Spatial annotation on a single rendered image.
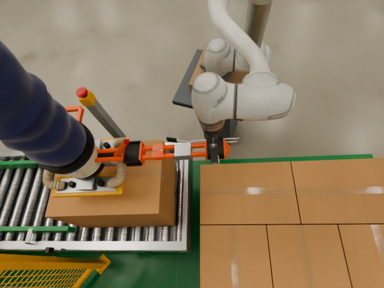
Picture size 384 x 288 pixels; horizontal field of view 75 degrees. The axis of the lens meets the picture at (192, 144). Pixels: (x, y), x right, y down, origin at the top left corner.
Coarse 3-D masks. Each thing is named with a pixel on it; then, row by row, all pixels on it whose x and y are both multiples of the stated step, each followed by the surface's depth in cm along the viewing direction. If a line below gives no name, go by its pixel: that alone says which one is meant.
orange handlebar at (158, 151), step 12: (72, 108) 123; (192, 144) 105; (204, 144) 105; (228, 144) 104; (120, 156) 108; (144, 156) 106; (156, 156) 105; (168, 156) 105; (192, 156) 104; (204, 156) 103
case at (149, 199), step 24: (144, 144) 139; (144, 168) 132; (168, 168) 147; (144, 192) 126; (168, 192) 143; (48, 216) 128; (72, 216) 126; (96, 216) 126; (120, 216) 127; (144, 216) 127; (168, 216) 140
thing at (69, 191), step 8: (64, 176) 121; (104, 176) 118; (112, 176) 117; (72, 184) 115; (96, 184) 116; (104, 184) 115; (56, 192) 117; (64, 192) 116; (72, 192) 116; (80, 192) 115; (88, 192) 115; (96, 192) 115; (104, 192) 114; (112, 192) 114; (120, 192) 113
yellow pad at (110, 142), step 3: (108, 138) 127; (111, 138) 126; (114, 138) 126; (126, 138) 125; (129, 138) 126; (102, 141) 126; (105, 141) 125; (108, 141) 125; (111, 141) 125; (102, 144) 125; (105, 144) 122; (108, 144) 122; (111, 144) 124; (102, 147) 124; (105, 147) 122; (108, 147) 122; (111, 147) 123
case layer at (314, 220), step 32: (352, 160) 160; (224, 192) 162; (256, 192) 159; (288, 192) 156; (320, 192) 154; (352, 192) 151; (224, 224) 153; (256, 224) 151; (288, 224) 149; (320, 224) 148; (352, 224) 146; (224, 256) 146; (256, 256) 143; (288, 256) 141; (320, 256) 139; (352, 256) 137
